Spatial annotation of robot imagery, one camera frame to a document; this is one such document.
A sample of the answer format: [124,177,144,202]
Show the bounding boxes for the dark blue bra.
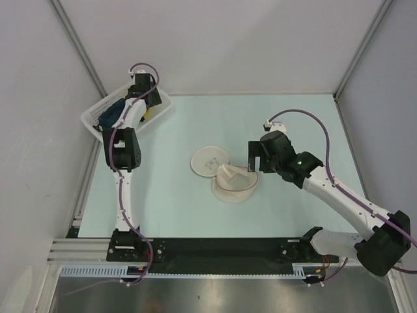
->
[93,98,125,132]

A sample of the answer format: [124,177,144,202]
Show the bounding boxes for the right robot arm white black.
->
[248,130,412,276]

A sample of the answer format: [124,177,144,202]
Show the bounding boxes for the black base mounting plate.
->
[106,235,339,275]

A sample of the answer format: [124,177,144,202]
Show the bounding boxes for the beige mesh laundry bag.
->
[190,145,259,203]

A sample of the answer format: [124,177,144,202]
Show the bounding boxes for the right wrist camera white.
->
[263,121,287,134]

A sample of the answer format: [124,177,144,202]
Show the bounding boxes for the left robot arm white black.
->
[102,71,162,261]

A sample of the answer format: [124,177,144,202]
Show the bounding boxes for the aluminium extrusion rail left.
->
[47,238,110,264]

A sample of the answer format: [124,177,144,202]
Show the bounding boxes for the white plastic perforated basket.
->
[81,82,173,143]

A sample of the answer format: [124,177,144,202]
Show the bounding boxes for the right aluminium frame post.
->
[333,0,395,102]

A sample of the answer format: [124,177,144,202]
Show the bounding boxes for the left aluminium frame post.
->
[47,0,108,98]

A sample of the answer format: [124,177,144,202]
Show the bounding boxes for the aluminium frame post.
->
[47,0,108,98]
[333,0,395,102]

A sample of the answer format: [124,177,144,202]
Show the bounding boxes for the white slotted cable duct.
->
[61,264,323,280]

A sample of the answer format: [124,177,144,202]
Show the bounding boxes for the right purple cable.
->
[266,108,417,288]

